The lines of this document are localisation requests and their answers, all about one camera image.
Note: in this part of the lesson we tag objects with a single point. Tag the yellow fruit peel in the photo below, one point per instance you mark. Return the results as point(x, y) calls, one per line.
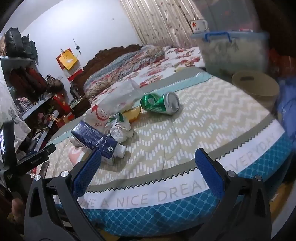
point(134, 114)

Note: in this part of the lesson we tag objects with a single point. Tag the white enamel mug red star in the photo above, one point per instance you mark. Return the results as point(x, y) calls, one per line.
point(198, 25)

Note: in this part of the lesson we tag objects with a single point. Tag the white red-print plastic bag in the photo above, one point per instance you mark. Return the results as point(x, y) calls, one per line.
point(108, 104)

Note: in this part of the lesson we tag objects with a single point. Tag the blue cloth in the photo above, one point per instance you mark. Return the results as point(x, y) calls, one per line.
point(288, 104)

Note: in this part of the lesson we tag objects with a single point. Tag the floral patterned curtain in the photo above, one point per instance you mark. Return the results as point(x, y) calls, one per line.
point(157, 23)

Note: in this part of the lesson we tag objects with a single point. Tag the white printed cloth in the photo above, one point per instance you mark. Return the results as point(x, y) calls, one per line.
point(9, 109)

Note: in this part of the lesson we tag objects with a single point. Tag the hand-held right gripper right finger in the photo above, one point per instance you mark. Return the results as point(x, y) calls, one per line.
point(208, 171)

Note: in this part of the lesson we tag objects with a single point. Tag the large black bag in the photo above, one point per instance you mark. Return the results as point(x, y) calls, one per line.
point(13, 41)

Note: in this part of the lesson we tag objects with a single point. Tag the crushed green soda can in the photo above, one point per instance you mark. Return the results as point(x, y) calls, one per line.
point(157, 103)

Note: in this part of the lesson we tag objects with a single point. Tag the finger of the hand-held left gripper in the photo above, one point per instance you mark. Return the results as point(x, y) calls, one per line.
point(50, 149)

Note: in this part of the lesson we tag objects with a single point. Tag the dark red bag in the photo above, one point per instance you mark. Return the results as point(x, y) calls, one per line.
point(30, 80)

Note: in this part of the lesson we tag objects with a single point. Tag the small black bag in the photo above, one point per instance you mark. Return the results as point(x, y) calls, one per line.
point(30, 47)

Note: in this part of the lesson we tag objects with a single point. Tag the red floral bedsheet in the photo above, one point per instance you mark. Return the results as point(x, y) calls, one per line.
point(180, 55)

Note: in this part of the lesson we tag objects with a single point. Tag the white paper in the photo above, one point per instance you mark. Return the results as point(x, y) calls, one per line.
point(120, 132)

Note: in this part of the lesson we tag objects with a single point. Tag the pink white packet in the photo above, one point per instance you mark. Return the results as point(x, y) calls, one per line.
point(76, 155)

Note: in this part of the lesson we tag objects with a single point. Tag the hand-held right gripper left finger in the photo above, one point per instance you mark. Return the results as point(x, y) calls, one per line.
point(85, 171)

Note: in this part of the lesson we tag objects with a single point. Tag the blue milk carton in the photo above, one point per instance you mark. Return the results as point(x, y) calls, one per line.
point(92, 139)

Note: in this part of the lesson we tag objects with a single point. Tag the red box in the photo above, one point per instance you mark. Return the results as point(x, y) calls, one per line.
point(61, 103)

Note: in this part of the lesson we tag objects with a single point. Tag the grey storage shelf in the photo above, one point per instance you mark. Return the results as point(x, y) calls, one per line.
point(23, 61)

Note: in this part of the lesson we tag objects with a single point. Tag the carved wooden headboard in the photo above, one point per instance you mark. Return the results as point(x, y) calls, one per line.
point(101, 53)

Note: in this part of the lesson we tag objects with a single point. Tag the brown handbag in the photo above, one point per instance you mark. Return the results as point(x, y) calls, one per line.
point(54, 84)

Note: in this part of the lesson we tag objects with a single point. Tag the patchwork quilt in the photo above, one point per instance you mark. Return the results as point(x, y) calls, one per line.
point(115, 67)

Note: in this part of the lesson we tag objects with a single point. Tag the hanging keys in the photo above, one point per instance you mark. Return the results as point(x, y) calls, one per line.
point(77, 47)

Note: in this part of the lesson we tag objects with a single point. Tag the yellow red wall calendar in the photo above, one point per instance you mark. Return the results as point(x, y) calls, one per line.
point(67, 59)

